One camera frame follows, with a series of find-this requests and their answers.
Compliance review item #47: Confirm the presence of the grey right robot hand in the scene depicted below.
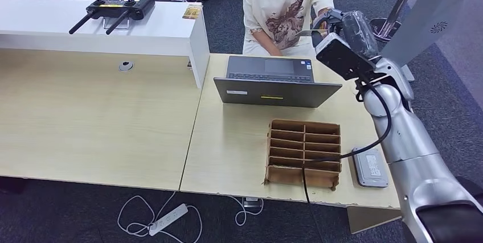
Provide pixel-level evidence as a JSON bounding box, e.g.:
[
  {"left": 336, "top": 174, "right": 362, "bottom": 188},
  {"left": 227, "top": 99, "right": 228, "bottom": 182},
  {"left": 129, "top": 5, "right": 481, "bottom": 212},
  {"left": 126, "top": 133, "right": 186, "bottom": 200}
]
[{"left": 311, "top": 9, "right": 380, "bottom": 61}]

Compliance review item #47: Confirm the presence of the person's left hand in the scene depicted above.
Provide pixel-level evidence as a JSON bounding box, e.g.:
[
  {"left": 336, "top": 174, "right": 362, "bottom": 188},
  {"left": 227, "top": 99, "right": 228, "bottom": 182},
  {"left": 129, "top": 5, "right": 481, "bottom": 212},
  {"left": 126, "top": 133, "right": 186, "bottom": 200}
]
[{"left": 317, "top": 6, "right": 334, "bottom": 38}]

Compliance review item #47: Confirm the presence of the person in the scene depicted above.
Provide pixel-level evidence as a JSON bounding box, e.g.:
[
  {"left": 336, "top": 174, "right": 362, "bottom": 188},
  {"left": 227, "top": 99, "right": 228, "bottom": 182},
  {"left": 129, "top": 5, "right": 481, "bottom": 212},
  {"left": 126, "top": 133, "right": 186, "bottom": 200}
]
[{"left": 241, "top": 0, "right": 336, "bottom": 58}]

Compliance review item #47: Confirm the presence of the grey card reader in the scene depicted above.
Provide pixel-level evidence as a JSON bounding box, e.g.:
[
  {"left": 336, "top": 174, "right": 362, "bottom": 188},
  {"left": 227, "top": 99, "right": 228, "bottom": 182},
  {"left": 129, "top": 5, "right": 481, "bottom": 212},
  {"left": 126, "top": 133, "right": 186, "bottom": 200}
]
[{"left": 352, "top": 147, "right": 390, "bottom": 188}]

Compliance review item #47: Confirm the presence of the wooden slotted card organizer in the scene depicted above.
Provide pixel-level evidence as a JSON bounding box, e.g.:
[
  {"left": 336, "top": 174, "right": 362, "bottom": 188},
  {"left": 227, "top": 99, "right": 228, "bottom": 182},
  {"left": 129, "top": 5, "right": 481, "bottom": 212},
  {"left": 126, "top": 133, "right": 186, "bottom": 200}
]
[{"left": 263, "top": 119, "right": 343, "bottom": 191}]

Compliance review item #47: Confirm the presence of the grey kiosk panel stand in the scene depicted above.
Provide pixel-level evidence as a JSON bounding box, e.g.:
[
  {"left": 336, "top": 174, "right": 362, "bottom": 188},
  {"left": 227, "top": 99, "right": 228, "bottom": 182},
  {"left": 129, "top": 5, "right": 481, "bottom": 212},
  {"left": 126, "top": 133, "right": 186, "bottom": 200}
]
[{"left": 379, "top": 0, "right": 474, "bottom": 83}]

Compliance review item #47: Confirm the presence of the grey laptop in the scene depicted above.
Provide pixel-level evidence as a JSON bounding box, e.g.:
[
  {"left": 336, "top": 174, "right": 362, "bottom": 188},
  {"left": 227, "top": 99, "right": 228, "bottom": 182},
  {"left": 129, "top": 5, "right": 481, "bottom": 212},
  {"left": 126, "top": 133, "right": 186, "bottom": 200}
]
[{"left": 213, "top": 55, "right": 343, "bottom": 109}]

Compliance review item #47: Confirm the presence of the white counter shelf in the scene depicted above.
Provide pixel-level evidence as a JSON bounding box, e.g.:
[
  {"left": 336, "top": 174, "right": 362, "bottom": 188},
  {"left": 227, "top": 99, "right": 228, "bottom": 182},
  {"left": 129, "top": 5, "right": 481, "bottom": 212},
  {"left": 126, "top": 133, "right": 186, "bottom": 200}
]
[{"left": 0, "top": 0, "right": 211, "bottom": 90}]

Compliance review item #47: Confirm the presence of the black remote controller with antennas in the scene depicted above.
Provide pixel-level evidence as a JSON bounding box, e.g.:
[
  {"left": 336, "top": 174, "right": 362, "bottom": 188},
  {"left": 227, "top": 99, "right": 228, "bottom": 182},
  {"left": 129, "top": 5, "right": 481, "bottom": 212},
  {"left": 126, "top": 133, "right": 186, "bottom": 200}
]
[{"left": 68, "top": 0, "right": 156, "bottom": 36}]

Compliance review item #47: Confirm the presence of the black round base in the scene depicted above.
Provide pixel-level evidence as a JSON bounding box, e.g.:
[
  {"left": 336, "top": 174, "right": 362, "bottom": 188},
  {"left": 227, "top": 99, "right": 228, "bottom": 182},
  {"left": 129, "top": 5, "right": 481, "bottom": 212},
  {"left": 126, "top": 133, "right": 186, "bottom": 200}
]
[{"left": 455, "top": 175, "right": 483, "bottom": 197}]

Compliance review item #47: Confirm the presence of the grey power adapter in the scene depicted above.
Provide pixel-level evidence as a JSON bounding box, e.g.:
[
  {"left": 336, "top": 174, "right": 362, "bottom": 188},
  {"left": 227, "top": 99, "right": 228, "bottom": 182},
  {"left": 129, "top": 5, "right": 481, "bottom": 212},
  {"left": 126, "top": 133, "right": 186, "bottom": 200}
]
[{"left": 242, "top": 197, "right": 262, "bottom": 209}]

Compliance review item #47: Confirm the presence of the white power strip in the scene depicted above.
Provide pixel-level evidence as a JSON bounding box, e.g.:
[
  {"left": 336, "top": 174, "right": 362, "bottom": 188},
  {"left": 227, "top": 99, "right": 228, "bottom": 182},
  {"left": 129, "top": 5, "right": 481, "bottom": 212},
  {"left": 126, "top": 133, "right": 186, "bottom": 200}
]
[{"left": 148, "top": 203, "right": 189, "bottom": 237}]

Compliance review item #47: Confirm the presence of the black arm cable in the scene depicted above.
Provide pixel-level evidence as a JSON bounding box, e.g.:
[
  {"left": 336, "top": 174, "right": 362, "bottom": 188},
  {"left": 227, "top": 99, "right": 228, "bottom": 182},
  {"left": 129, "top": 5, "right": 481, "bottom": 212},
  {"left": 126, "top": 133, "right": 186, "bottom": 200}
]
[{"left": 301, "top": 73, "right": 393, "bottom": 206}]

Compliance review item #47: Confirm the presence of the white adapter cable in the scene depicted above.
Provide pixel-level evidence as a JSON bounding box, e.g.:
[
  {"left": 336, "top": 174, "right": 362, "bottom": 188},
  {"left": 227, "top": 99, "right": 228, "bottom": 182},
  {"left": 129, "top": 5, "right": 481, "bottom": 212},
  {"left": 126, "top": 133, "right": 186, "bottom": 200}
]
[{"left": 229, "top": 195, "right": 265, "bottom": 227}]

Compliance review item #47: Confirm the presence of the white power strip cable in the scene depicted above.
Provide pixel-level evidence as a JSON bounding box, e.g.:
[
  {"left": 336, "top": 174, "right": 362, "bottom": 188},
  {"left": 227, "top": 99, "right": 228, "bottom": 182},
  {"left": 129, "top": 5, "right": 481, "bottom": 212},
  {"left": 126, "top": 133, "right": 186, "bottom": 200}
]
[{"left": 116, "top": 191, "right": 203, "bottom": 243}]

